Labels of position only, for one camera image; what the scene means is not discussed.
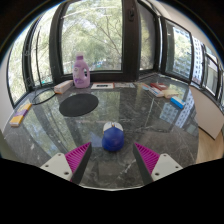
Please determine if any grey printed paper sheet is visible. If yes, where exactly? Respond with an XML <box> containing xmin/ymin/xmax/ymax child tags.
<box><xmin>114</xmin><ymin>81</ymin><xmax>137</xmax><ymax>89</ymax></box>

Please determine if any white card with dark print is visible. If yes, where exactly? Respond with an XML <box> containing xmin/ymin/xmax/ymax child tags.
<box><xmin>90</xmin><ymin>82</ymin><xmax>115</xmax><ymax>91</ymax></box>

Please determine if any beige book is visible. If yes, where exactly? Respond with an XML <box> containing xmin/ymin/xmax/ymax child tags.
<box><xmin>162</xmin><ymin>88</ymin><xmax>180</xmax><ymax>99</ymax></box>

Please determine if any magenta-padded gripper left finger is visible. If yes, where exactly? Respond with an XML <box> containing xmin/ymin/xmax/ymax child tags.
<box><xmin>39</xmin><ymin>142</ymin><xmax>93</xmax><ymax>185</ymax></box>

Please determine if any round black mouse pad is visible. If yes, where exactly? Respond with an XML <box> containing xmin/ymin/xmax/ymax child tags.
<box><xmin>59</xmin><ymin>92</ymin><xmax>100</xmax><ymax>118</ymax></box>

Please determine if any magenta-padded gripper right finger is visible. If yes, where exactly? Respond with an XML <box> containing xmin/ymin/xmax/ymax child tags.
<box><xmin>132</xmin><ymin>142</ymin><xmax>184</xmax><ymax>186</ymax></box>

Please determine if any blue box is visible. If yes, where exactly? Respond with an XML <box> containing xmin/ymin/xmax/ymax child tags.
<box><xmin>170</xmin><ymin>96</ymin><xmax>186</xmax><ymax>110</ymax></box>

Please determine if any red book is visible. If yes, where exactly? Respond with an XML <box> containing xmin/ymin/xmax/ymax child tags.
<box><xmin>149</xmin><ymin>82</ymin><xmax>168</xmax><ymax>92</ymax></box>

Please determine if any blue and white computer mouse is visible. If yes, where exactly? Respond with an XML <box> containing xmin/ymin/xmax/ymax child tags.
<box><xmin>101</xmin><ymin>121</ymin><xmax>126</xmax><ymax>153</ymax></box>

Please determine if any purple detergent bottle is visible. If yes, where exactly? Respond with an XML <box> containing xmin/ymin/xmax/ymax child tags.
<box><xmin>72</xmin><ymin>52</ymin><xmax>92</xmax><ymax>89</ymax></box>

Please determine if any black-framed bay window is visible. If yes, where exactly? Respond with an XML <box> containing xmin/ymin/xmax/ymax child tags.
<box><xmin>6</xmin><ymin>0</ymin><xmax>224</xmax><ymax>111</ymax></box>

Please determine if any white and orange carton box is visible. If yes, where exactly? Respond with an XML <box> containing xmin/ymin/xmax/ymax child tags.
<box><xmin>53</xmin><ymin>79</ymin><xmax>74</xmax><ymax>95</ymax></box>

